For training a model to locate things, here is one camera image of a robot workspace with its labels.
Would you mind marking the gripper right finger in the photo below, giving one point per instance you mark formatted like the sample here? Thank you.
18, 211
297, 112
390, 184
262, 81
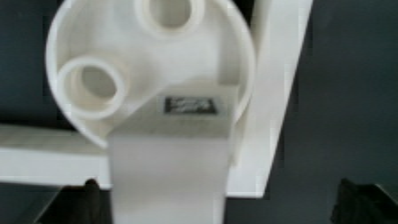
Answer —
367, 204

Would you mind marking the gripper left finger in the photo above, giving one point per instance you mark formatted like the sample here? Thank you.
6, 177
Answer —
79, 206

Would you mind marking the white stool leg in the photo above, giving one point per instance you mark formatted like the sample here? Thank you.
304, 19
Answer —
169, 153

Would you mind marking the white round stool seat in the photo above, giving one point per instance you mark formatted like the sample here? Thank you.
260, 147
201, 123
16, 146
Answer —
130, 46

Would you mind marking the white L-shaped fence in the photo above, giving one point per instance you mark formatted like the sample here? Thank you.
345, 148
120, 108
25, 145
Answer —
50, 158

